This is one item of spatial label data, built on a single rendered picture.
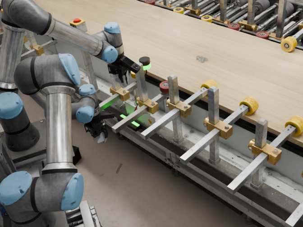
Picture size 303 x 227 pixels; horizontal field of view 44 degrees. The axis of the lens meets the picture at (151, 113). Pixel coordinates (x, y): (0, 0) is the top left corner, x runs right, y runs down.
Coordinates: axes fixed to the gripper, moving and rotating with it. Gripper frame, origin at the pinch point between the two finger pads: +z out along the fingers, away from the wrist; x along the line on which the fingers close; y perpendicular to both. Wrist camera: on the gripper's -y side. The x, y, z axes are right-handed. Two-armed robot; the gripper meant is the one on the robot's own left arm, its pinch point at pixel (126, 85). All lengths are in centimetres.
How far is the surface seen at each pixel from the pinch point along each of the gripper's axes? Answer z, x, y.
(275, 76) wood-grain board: 11, -44, -70
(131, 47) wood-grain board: 11, -54, 27
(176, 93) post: -2.6, 2.7, -30.1
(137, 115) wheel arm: 15.5, 4.8, -6.7
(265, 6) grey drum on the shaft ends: 19, -151, -41
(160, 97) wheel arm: 14.6, -12.8, -12.4
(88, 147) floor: 101, -32, 73
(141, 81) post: 0.1, -5.4, -6.4
